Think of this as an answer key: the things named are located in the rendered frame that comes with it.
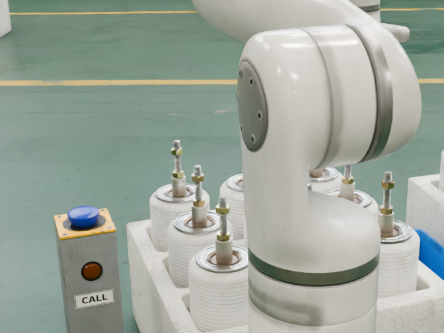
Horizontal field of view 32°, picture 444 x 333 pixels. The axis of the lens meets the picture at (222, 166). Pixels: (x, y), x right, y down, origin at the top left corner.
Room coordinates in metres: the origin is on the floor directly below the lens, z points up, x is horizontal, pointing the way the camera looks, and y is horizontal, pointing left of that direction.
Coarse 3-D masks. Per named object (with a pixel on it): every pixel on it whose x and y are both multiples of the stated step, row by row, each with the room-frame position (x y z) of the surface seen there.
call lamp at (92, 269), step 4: (88, 264) 0.85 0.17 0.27; (92, 264) 0.85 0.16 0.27; (96, 264) 0.85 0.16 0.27; (84, 268) 0.85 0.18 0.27; (88, 268) 0.85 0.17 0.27; (92, 268) 0.85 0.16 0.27; (96, 268) 0.85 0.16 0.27; (84, 272) 0.84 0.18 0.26; (88, 272) 0.84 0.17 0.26; (92, 272) 0.85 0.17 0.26; (96, 272) 0.85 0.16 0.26; (88, 276) 0.85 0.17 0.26; (92, 276) 0.85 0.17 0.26; (96, 276) 0.85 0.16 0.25
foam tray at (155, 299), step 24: (144, 240) 1.10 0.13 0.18; (240, 240) 1.09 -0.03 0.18; (144, 264) 1.03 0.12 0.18; (168, 264) 1.04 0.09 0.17; (144, 288) 1.04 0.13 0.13; (168, 288) 0.94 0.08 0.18; (432, 288) 0.92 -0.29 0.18; (144, 312) 1.05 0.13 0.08; (168, 312) 0.88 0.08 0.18; (384, 312) 0.88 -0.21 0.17; (408, 312) 0.89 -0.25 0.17; (432, 312) 0.90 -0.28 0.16
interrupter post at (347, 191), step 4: (340, 184) 1.07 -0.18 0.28; (344, 184) 1.07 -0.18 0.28; (348, 184) 1.06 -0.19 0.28; (352, 184) 1.07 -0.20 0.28; (340, 188) 1.07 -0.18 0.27; (344, 188) 1.06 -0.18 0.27; (348, 188) 1.06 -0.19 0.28; (352, 188) 1.06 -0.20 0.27; (340, 192) 1.07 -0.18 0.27; (344, 192) 1.06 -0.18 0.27; (348, 192) 1.06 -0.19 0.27; (352, 192) 1.07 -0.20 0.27; (340, 196) 1.07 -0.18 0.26; (344, 196) 1.06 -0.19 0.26; (348, 196) 1.06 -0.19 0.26; (352, 196) 1.07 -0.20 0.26; (352, 200) 1.07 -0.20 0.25
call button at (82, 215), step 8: (80, 208) 0.89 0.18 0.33; (88, 208) 0.89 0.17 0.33; (96, 208) 0.89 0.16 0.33; (72, 216) 0.87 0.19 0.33; (80, 216) 0.87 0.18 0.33; (88, 216) 0.87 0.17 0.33; (96, 216) 0.87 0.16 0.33; (72, 224) 0.87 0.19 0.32; (80, 224) 0.87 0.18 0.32; (88, 224) 0.87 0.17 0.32
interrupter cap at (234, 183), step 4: (232, 176) 1.18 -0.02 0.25; (236, 176) 1.18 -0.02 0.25; (240, 176) 1.18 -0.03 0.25; (228, 180) 1.16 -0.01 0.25; (232, 180) 1.16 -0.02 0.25; (236, 180) 1.16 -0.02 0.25; (240, 180) 1.16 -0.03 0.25; (228, 184) 1.14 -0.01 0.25; (232, 184) 1.15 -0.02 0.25; (236, 184) 1.15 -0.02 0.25; (240, 184) 1.15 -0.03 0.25; (232, 188) 1.13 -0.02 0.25; (236, 188) 1.12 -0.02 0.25; (240, 188) 1.13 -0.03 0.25
